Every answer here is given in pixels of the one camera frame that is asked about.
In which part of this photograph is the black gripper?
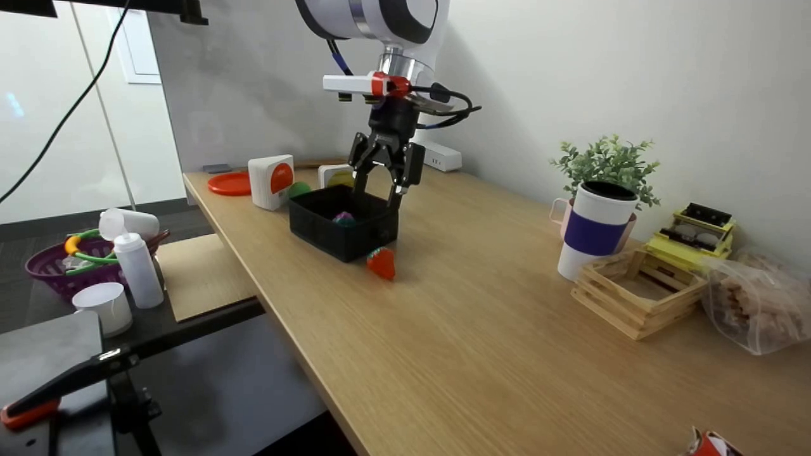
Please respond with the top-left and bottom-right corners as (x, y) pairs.
(349, 100), (425, 211)

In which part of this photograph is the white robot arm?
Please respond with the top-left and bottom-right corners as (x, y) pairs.
(297, 0), (449, 209)

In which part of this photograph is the white power strip box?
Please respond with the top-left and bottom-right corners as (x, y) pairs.
(413, 129), (460, 172)

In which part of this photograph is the black fabric box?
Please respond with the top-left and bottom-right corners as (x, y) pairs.
(288, 186), (397, 261)

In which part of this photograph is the yellow black small box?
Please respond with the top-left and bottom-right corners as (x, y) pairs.
(646, 204), (735, 274)

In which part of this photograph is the white picture card block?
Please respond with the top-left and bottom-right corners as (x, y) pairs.
(317, 166), (351, 187)

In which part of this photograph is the white cube with orange picture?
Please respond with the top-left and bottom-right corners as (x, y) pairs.
(249, 155), (293, 211)

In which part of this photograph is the orange round lid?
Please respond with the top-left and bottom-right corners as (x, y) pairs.
(207, 171), (250, 197)

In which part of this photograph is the white cup with blue band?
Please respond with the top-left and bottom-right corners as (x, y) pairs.
(556, 181), (635, 281)

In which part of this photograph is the green plant in pink pot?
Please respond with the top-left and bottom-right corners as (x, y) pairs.
(551, 134), (660, 209)

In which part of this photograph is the white plastic bottle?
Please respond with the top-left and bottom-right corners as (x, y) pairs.
(113, 234), (165, 309)

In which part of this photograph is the wooden slat coaster crate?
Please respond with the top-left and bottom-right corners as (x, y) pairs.
(573, 252), (707, 340)

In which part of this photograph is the white round container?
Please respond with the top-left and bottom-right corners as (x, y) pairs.
(70, 281), (133, 337)

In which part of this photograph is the purple basket with toys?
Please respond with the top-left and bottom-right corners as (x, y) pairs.
(22, 229), (171, 302)

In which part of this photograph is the clear bag of snacks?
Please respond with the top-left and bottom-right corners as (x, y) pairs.
(701, 255), (811, 357)

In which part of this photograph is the small red white wrapper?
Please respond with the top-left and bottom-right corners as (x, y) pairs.
(687, 428), (741, 456)

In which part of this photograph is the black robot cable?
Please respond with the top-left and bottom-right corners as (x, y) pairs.
(323, 35), (484, 133)

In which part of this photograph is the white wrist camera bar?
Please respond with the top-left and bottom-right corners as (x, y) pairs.
(321, 71), (409, 100)

